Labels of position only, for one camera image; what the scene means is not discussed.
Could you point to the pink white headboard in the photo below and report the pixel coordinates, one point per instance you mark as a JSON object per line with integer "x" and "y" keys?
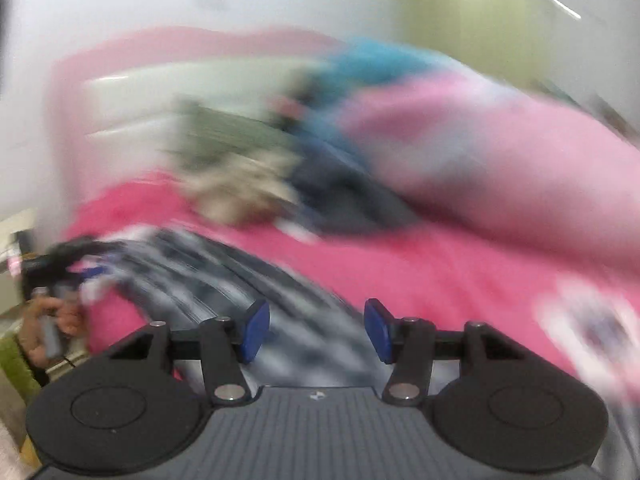
{"x": 125, "y": 100}

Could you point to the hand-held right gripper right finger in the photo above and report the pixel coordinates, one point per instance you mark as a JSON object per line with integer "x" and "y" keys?
{"x": 377, "y": 330}

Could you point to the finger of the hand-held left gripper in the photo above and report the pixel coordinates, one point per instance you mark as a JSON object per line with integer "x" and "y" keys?
{"x": 94, "y": 272}

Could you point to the person's left forearm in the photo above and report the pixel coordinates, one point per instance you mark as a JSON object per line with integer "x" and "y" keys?
{"x": 15, "y": 370}

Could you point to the black white plaid pants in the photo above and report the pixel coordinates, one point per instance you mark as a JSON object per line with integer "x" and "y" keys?
{"x": 215, "y": 275}

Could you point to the green patterned pillow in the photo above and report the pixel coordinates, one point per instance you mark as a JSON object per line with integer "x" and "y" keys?
{"x": 220, "y": 135}

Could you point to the person's left hand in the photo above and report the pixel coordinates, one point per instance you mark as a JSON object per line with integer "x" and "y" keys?
{"x": 67, "y": 320}

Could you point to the pale yellow wardrobe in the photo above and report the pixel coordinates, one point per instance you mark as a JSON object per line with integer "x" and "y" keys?
{"x": 465, "y": 25}

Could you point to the dark grey garment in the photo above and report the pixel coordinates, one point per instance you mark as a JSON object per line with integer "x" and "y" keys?
{"x": 370, "y": 215}

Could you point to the pink floral blanket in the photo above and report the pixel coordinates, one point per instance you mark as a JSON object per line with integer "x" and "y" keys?
{"x": 425, "y": 270}

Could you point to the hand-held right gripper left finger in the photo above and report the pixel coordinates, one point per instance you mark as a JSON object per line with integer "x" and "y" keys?
{"x": 255, "y": 330}

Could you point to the teal striped quilt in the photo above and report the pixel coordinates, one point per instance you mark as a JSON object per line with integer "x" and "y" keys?
{"x": 380, "y": 60}

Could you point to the beige garment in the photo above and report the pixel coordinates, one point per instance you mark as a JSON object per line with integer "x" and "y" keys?
{"x": 235, "y": 190}

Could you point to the pink floral duvet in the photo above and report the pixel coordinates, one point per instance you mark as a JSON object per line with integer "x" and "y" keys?
{"x": 500, "y": 160}

